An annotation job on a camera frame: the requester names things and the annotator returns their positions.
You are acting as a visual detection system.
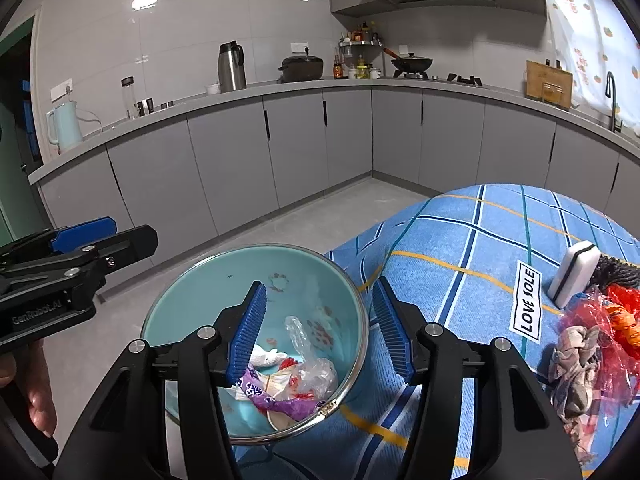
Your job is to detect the red plastic bag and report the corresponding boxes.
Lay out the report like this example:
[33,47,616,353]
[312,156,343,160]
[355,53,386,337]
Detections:
[560,284,640,417]

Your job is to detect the black wok with lid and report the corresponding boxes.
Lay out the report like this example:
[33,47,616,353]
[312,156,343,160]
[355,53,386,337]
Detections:
[382,47,434,74]

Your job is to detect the teal metal bucket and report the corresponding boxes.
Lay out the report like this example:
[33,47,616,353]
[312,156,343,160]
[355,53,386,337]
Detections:
[140,244,371,447]

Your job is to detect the person's left hand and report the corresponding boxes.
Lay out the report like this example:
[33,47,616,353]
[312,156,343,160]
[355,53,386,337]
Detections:
[0,337,59,439]

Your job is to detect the blue plaid tablecloth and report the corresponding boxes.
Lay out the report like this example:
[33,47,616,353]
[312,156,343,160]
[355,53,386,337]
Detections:
[232,182,640,480]

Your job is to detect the white printed curtain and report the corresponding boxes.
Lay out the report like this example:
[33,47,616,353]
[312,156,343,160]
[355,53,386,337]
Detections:
[542,0,640,121]

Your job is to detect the white tissue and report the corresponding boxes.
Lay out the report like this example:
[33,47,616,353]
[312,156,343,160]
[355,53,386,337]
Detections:
[249,344,281,367]

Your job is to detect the clear plastic bag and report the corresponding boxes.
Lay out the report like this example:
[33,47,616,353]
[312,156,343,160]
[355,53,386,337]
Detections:
[284,315,339,397]

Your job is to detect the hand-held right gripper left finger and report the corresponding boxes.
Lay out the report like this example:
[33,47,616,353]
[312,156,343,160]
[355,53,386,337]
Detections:
[52,281,268,480]

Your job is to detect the white sponge with black edge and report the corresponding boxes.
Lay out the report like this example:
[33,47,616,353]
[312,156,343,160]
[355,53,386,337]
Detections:
[548,240,600,310]

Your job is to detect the black kitchen faucet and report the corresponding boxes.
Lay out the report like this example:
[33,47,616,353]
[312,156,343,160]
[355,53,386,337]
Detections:
[604,71,624,134]

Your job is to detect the wooden cutting board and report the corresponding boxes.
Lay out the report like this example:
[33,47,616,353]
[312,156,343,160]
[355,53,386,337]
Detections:
[524,59,574,110]

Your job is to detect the green door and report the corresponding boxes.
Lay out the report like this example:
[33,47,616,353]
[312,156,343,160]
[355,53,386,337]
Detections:
[0,15,49,247]

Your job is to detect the black rice cooker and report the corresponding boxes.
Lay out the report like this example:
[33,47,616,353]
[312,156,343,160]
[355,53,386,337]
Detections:
[278,46,325,83]

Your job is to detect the grey kitchen base cabinets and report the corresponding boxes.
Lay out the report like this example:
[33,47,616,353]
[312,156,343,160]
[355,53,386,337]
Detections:
[27,77,640,262]

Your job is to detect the glass bottle with black lid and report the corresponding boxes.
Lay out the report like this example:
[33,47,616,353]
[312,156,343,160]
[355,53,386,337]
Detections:
[120,76,139,120]

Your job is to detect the white paper cup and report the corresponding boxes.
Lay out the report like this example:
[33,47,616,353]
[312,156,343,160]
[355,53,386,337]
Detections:
[267,402,324,432]

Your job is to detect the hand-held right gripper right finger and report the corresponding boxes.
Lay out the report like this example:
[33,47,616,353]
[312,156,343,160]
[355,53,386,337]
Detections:
[372,276,583,480]

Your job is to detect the patterned cloth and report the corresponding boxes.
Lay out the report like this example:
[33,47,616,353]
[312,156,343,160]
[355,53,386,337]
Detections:
[548,326,602,467]

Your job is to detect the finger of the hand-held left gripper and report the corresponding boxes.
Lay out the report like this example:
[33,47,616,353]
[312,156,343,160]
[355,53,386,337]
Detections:
[30,224,159,294]
[0,216,117,269]

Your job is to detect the corner spice rack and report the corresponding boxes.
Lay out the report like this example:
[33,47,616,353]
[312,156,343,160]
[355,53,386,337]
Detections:
[338,22,384,80]

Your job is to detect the steel thermos jug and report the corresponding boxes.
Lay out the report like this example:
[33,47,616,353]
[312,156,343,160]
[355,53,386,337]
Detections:
[217,41,248,94]

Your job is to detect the purple wrapper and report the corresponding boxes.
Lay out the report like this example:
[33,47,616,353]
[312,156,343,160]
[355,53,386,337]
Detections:
[239,367,317,422]

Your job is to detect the pale blue electric kettle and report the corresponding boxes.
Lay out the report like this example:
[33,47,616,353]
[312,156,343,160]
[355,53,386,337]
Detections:
[46,99,85,147]

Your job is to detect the gas stove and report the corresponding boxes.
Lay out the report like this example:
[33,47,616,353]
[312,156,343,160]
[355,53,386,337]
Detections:
[392,70,484,86]

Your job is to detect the black mesh net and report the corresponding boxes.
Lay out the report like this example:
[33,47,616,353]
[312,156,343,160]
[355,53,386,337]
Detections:
[592,254,640,289]

